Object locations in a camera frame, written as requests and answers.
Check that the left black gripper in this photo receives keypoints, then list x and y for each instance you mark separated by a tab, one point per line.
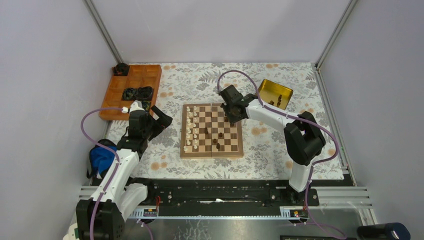
162	123

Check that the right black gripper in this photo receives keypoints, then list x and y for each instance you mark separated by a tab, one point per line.
231	120

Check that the gold metal tin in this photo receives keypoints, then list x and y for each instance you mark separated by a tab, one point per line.
270	91

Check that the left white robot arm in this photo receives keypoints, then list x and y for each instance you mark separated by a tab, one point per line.
103	215

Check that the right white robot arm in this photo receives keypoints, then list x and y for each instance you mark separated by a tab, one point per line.
303	138

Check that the wooden chess board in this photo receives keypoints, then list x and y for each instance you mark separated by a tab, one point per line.
197	117

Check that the orange compartment tray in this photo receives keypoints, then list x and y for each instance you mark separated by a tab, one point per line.
141	84

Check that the floral table cloth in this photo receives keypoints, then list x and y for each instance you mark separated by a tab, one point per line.
265	155

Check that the black item tray corner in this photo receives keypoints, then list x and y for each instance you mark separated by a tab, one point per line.
121	69

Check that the blue cloth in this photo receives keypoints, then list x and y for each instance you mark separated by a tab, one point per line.
100	160

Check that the dark cylinder bottle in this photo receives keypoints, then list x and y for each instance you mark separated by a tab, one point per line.
384	231

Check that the black mounting rail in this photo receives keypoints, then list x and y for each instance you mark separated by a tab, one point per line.
222	198

